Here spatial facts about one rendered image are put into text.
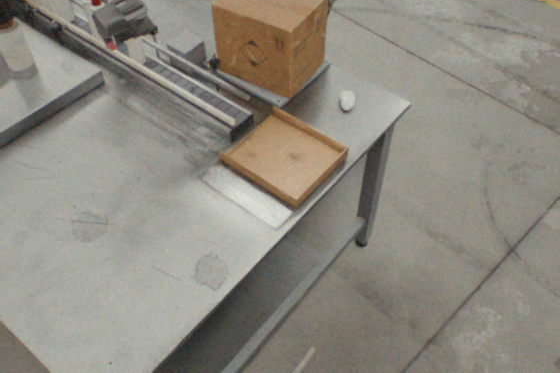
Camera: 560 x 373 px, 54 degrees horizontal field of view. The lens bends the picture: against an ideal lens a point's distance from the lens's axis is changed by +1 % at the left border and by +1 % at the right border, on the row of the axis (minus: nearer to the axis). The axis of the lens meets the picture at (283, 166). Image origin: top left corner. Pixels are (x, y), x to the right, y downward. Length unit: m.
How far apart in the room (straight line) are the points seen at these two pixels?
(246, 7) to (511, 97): 1.98
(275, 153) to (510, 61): 2.23
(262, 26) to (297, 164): 0.44
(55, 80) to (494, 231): 1.95
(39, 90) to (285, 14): 0.86
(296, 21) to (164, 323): 0.95
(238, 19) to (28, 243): 0.90
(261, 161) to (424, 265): 1.09
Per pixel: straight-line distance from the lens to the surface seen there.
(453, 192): 2.80
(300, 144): 1.74
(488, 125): 3.19
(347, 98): 1.87
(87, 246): 1.60
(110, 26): 1.43
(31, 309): 1.55
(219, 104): 1.82
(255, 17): 1.76
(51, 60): 2.14
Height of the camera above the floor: 2.09
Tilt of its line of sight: 49 degrees down
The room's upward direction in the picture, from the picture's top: straight up
